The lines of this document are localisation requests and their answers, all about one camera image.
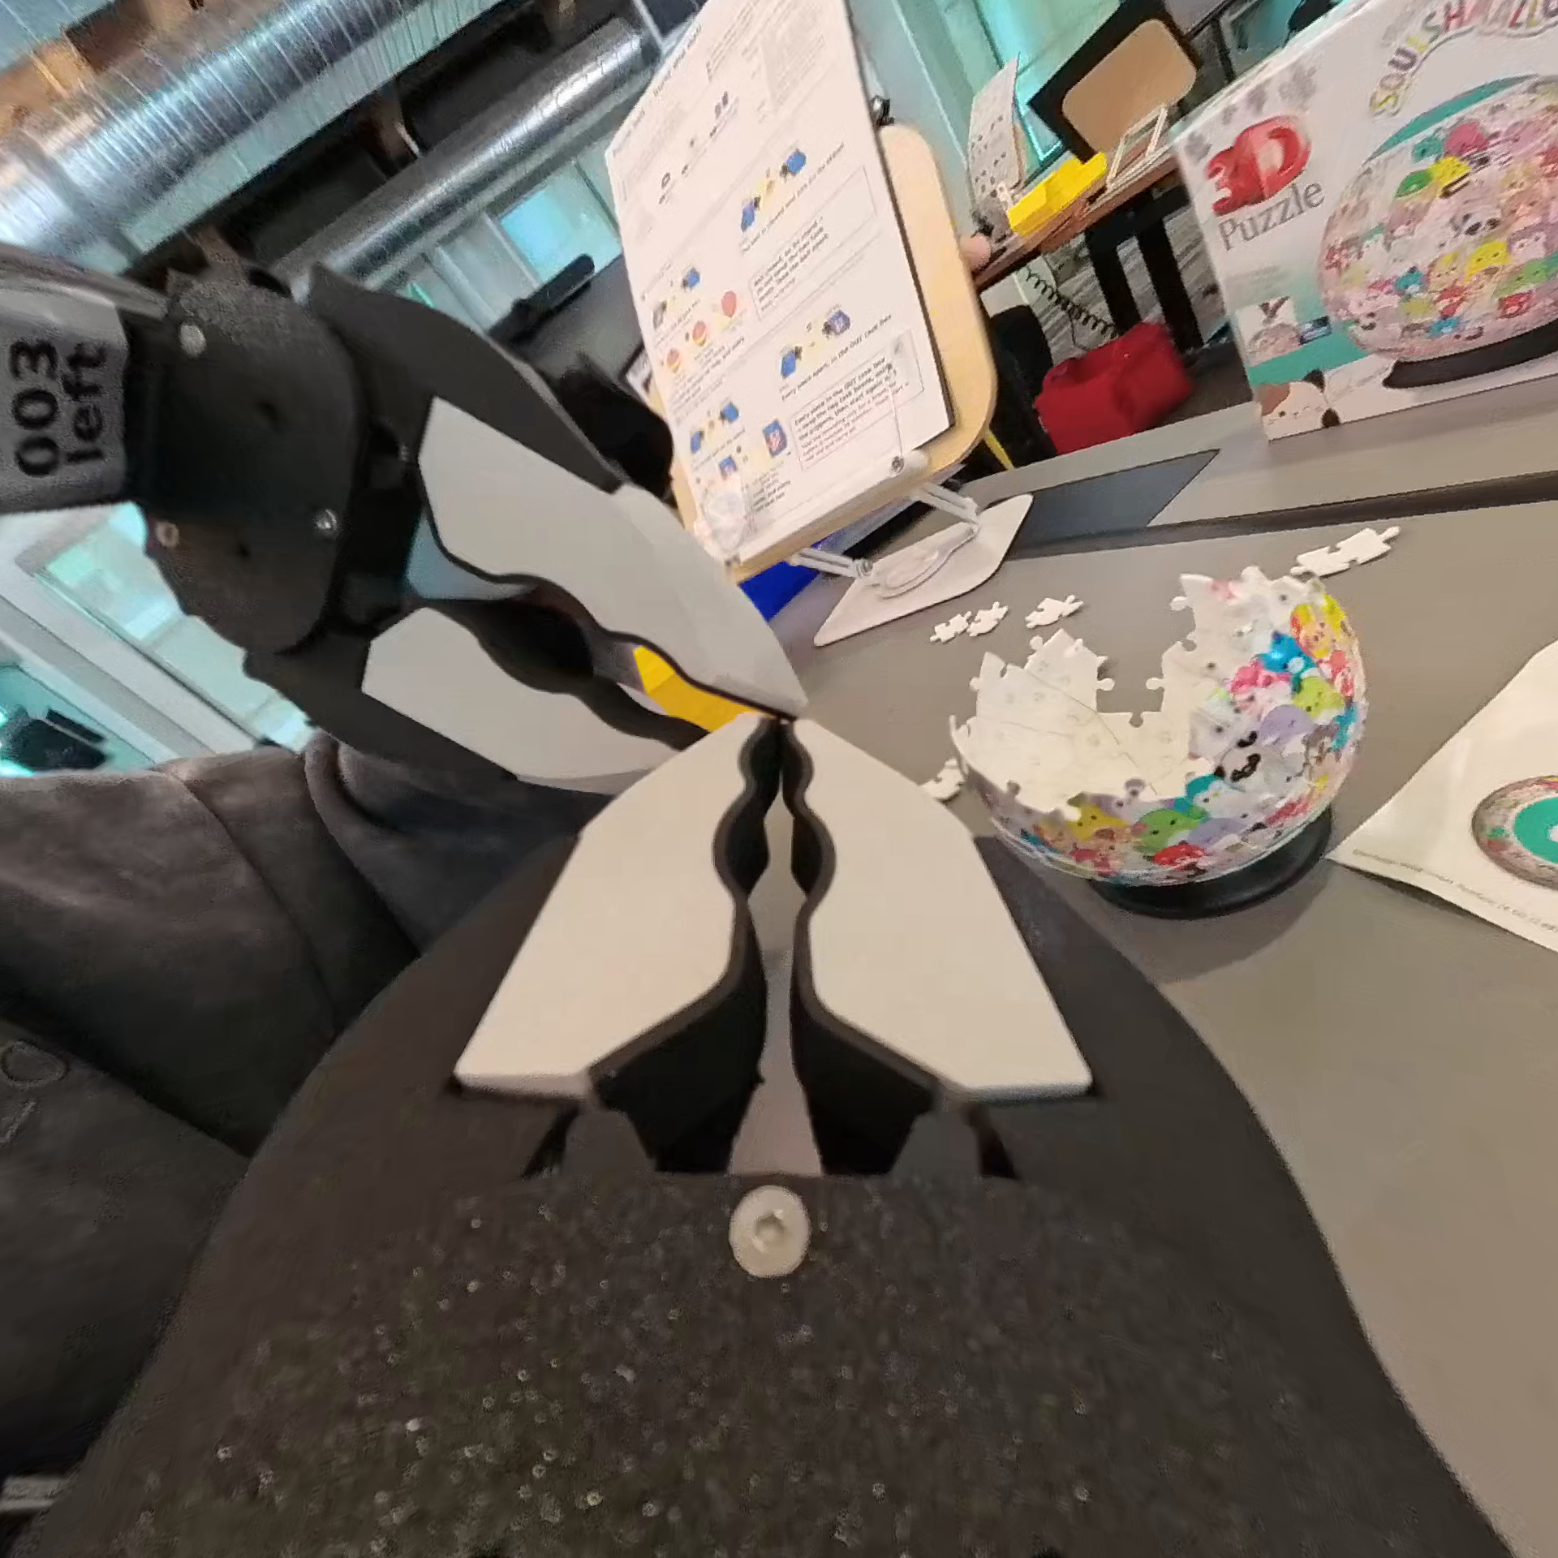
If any yellow object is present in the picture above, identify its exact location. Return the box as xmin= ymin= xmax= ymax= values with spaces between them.
xmin=631 ymin=646 xmax=759 ymax=733

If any white stand base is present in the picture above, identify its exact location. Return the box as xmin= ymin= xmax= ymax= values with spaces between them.
xmin=813 ymin=481 xmax=1037 ymax=648

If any silver air duct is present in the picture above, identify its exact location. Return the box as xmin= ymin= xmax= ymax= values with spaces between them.
xmin=0 ymin=0 xmax=659 ymax=275

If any black mat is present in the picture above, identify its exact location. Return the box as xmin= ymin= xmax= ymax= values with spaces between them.
xmin=974 ymin=451 xmax=1221 ymax=549

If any person's dark grey hoodie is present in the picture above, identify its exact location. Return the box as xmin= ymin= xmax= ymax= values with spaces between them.
xmin=0 ymin=1011 xmax=251 ymax=1499

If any puzzle instruction sheet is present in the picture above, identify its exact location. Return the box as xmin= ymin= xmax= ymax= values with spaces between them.
xmin=1327 ymin=638 xmax=1558 ymax=957

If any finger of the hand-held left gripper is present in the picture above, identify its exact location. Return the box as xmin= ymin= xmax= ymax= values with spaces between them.
xmin=360 ymin=598 xmax=744 ymax=783
xmin=412 ymin=394 xmax=813 ymax=722

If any colourful puzzle ball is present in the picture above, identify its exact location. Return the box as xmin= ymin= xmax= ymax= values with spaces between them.
xmin=950 ymin=566 xmax=1367 ymax=891

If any black table divider strip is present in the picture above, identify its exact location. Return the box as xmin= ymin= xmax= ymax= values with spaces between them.
xmin=1150 ymin=468 xmax=1558 ymax=531

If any person's left forearm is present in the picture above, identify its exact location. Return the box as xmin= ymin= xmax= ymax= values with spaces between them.
xmin=0 ymin=727 xmax=611 ymax=1158

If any puzzle box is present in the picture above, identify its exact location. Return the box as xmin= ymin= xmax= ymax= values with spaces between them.
xmin=1175 ymin=0 xmax=1558 ymax=440

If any wooden back chair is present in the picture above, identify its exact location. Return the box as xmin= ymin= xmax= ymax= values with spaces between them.
xmin=1060 ymin=19 xmax=1202 ymax=164

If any printed paper sheet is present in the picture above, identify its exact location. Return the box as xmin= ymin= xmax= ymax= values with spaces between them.
xmin=605 ymin=0 xmax=958 ymax=568

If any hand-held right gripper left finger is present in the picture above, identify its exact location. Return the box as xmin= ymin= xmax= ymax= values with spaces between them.
xmin=453 ymin=716 xmax=781 ymax=1104

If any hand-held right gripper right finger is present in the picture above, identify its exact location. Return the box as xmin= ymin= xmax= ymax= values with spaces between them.
xmin=779 ymin=720 xmax=1093 ymax=1111

